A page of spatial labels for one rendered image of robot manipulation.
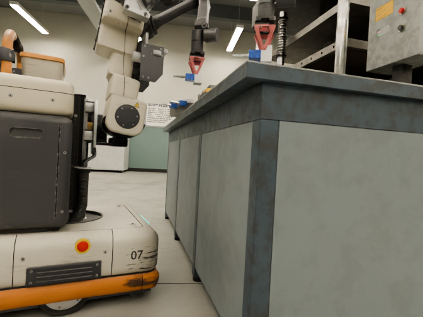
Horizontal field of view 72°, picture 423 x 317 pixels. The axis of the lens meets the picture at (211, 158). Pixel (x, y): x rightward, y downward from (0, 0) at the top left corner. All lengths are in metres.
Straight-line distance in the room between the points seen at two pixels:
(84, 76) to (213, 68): 3.67
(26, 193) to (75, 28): 8.73
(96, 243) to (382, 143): 0.97
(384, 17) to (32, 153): 1.69
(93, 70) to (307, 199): 8.71
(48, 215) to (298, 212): 0.82
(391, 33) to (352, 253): 1.19
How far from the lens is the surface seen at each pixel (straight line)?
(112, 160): 7.93
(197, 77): 1.39
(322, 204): 0.81
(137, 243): 1.17
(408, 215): 1.00
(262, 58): 1.04
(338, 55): 1.83
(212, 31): 1.42
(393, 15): 1.81
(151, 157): 8.64
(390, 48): 1.75
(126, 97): 1.33
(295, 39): 2.50
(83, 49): 9.47
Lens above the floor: 0.58
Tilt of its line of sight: 1 degrees down
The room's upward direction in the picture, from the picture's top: 3 degrees clockwise
